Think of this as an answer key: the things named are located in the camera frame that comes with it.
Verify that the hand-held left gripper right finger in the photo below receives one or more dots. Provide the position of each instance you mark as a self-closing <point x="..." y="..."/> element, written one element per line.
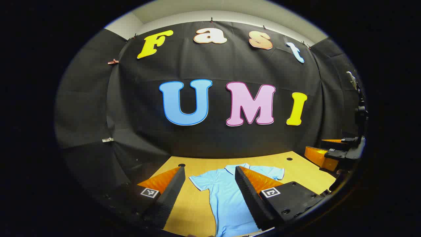
<point x="250" y="194"/>

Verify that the light blue T-shirt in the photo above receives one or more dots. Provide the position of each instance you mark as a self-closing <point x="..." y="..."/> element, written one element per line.
<point x="223" y="197"/>

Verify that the black backdrop cloth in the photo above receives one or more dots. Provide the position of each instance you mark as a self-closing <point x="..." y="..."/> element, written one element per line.
<point x="213" y="141"/>

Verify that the orange clip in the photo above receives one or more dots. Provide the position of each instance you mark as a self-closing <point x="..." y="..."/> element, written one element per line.
<point x="112" y="62"/>

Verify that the silver metal clip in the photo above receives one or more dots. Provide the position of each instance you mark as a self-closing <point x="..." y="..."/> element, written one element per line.
<point x="107" y="140"/>

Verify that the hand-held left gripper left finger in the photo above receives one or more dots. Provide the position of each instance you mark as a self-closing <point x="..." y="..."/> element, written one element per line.
<point x="172" y="191"/>

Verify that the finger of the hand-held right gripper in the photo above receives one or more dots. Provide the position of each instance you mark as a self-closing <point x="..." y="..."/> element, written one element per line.
<point x="334" y="141"/>
<point x="317" y="157"/>

